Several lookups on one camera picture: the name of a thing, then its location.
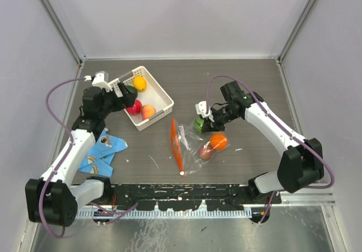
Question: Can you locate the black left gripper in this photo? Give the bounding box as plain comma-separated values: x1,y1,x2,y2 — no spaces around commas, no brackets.
98,82,135,118

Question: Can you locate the fake dark green vegetable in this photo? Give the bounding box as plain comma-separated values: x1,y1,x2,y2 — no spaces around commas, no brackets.
126,85,138,97

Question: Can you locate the fake red apple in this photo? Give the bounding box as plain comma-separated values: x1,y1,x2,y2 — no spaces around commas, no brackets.
126,99,143,115

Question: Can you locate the fake yellow lemon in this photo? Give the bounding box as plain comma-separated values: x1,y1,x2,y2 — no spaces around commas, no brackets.
132,76,147,92

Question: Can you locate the fake peach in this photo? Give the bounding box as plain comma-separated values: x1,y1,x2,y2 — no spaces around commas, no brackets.
141,105,156,121

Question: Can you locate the fake brown passion fruit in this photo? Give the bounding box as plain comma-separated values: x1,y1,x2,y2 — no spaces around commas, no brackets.
198,145,214,160

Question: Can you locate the clear zip top bag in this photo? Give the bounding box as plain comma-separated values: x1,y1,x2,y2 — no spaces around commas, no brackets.
170,118,230,177

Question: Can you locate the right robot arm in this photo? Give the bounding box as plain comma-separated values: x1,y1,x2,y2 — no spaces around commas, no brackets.
195,80,325,203

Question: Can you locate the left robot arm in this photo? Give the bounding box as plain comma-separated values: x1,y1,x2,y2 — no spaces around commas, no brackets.
25,82,136,227

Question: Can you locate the fake green watermelon piece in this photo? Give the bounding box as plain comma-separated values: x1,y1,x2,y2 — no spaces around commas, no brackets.
194,118,204,133

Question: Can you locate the fake orange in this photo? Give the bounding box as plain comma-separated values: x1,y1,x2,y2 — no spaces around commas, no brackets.
209,133,229,151

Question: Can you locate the white perforated plastic basket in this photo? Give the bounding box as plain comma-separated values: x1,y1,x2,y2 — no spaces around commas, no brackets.
109,66,174,131

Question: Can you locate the blue patterned cloth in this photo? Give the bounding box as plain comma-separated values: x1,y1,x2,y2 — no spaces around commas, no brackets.
78,129,128,177

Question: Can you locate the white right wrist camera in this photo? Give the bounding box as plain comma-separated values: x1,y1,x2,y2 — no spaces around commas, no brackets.
195,101,214,122

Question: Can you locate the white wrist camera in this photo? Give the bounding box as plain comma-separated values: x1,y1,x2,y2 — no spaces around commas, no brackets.
195,101,214,122
84,71,119,92

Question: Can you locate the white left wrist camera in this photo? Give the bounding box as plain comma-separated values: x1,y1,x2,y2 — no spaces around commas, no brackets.
84,71,119,92

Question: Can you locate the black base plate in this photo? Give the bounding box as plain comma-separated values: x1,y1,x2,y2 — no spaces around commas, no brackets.
93,184,272,211

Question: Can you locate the blue slotted cable duct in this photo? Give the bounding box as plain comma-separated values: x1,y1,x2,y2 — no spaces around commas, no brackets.
76,207,252,220

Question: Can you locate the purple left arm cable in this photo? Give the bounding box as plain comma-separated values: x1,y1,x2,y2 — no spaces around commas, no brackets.
38,76,139,239

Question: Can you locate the aluminium frame rail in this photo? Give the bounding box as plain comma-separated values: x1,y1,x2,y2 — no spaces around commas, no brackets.
280,190,336,206

